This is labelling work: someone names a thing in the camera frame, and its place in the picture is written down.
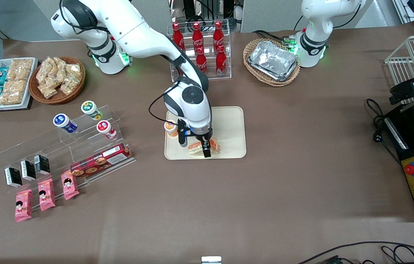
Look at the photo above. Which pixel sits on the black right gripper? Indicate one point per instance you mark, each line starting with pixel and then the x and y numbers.
pixel 204 140

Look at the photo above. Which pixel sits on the triangle sandwich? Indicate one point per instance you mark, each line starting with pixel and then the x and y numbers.
pixel 196 148

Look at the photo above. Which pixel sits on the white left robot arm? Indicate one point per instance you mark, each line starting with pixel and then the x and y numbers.
pixel 313 36

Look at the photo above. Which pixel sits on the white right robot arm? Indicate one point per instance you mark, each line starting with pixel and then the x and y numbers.
pixel 137 33

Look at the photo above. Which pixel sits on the cream plastic tray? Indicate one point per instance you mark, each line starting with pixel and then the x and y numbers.
pixel 229 128

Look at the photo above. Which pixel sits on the white rectangular plastic tray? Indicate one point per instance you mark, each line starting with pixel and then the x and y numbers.
pixel 30 82

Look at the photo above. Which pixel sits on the orange lid cup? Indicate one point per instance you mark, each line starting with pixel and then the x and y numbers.
pixel 170 128

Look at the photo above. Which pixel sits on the clear acrylic bottle rack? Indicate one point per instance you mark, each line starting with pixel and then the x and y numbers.
pixel 225 75

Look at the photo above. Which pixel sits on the red emergency stop button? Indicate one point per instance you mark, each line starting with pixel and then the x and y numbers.
pixel 412 169

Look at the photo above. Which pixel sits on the red cola bottle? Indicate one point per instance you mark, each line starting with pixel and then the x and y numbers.
pixel 202 63
pixel 197 36
pixel 177 36
pixel 221 62
pixel 218 35

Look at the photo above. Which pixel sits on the red lid jar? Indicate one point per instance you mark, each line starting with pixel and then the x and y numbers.
pixel 106 129

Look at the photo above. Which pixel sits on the light wicker basket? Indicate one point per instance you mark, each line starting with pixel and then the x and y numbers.
pixel 251 71

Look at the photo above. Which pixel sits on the red cookie box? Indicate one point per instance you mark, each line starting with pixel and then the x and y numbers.
pixel 100 161

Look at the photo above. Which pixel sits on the green lid jar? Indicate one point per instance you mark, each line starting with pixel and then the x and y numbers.
pixel 91 110

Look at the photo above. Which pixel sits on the clear acrylic stepped stand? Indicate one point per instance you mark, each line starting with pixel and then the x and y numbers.
pixel 82 146

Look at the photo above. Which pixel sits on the stacked aluminium foil trays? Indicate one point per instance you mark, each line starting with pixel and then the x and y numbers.
pixel 273 60

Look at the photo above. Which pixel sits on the small silver metal block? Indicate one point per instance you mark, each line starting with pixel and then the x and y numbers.
pixel 211 260

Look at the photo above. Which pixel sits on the pink snack pack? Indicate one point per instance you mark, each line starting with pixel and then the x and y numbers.
pixel 69 185
pixel 23 205
pixel 46 195

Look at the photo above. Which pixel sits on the blue lid jar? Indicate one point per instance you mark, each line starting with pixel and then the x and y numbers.
pixel 64 122

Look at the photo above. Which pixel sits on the black background equipment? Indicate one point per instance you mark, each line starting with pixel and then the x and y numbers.
pixel 206 11

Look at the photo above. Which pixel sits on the clear bag of snacks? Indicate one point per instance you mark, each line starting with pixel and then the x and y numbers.
pixel 73 79
pixel 44 71
pixel 60 68
pixel 48 91

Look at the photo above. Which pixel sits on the brown wicker basket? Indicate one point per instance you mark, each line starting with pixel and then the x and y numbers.
pixel 60 98

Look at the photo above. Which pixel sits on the small black carton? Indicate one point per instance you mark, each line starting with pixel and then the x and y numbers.
pixel 41 165
pixel 13 177
pixel 28 170

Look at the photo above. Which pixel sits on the crispy rice snack pack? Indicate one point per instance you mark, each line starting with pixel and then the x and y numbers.
pixel 12 91
pixel 19 69

